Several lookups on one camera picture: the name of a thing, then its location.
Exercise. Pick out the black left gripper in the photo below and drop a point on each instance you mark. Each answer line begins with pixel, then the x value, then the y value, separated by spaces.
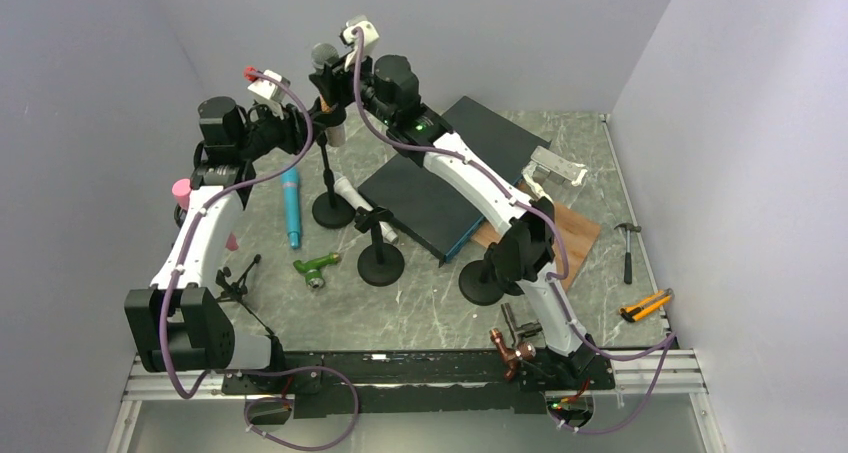
pixel 292 126

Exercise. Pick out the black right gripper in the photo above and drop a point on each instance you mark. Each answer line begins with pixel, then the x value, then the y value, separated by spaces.
pixel 335 85

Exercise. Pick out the blue toy microphone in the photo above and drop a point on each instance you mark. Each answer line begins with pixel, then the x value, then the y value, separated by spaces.
pixel 290 182

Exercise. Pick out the glitter copper microphone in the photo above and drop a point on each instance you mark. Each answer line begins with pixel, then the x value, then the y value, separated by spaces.
pixel 324 57

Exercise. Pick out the white microphone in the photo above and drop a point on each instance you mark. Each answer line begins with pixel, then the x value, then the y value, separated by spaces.
pixel 343 187

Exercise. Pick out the tall black microphone stand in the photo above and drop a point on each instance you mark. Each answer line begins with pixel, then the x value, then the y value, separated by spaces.
pixel 329 209

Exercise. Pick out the short black clip stand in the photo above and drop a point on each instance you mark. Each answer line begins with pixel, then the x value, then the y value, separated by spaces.
pixel 380 264

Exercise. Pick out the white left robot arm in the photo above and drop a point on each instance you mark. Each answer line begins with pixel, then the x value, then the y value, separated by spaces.
pixel 176 322

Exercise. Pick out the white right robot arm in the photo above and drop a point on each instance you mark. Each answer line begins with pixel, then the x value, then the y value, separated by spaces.
pixel 525 256

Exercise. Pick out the pink toy microphone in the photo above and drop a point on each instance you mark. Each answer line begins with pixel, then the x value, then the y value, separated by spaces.
pixel 181 190

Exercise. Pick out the green pipe fitting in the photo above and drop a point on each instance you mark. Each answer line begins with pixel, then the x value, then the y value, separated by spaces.
pixel 311 270

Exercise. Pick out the wooden board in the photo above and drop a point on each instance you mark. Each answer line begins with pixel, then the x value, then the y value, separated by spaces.
pixel 578 232

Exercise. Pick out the silver pipe fitting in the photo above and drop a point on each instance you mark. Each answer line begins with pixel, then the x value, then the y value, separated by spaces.
pixel 520 334

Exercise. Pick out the copper pipe fitting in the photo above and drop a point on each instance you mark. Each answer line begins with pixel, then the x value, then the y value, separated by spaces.
pixel 512 357

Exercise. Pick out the black hammer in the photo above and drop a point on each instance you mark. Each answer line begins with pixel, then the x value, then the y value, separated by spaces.
pixel 629 230

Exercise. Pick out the yellow utility knife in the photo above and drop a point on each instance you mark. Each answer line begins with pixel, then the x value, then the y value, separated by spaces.
pixel 647 306

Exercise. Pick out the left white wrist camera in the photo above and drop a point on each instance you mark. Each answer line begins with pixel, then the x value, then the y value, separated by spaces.
pixel 266 92

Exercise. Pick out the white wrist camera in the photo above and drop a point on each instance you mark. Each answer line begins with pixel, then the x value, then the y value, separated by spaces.
pixel 361 37
pixel 266 92

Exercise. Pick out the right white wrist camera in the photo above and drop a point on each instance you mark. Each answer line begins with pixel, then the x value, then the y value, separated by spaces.
pixel 361 37

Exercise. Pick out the black tripod shock mount stand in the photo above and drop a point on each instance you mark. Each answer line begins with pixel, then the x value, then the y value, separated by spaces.
pixel 236 291

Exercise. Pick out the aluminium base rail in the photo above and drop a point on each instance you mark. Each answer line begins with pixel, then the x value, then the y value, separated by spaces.
pixel 408 381

